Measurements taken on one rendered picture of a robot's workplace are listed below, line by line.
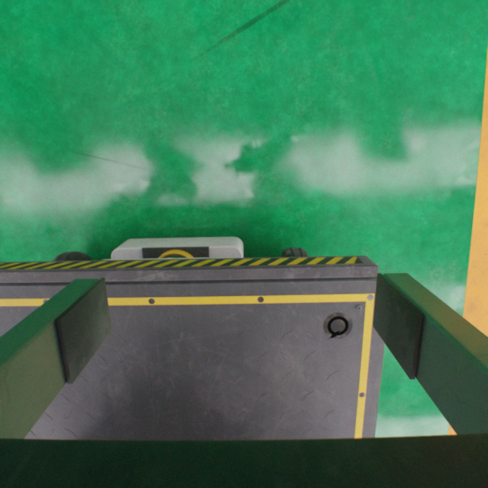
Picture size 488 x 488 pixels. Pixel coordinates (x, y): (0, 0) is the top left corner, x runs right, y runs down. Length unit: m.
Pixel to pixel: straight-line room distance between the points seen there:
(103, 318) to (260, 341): 0.41
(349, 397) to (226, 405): 0.20
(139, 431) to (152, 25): 0.77
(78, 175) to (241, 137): 0.38
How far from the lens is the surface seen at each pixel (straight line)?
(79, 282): 0.17
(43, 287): 0.60
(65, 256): 0.81
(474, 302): 1.04
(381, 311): 0.16
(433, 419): 1.19
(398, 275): 0.17
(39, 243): 0.97
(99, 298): 0.16
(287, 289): 0.52
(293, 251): 0.73
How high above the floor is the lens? 0.80
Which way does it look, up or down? 75 degrees down
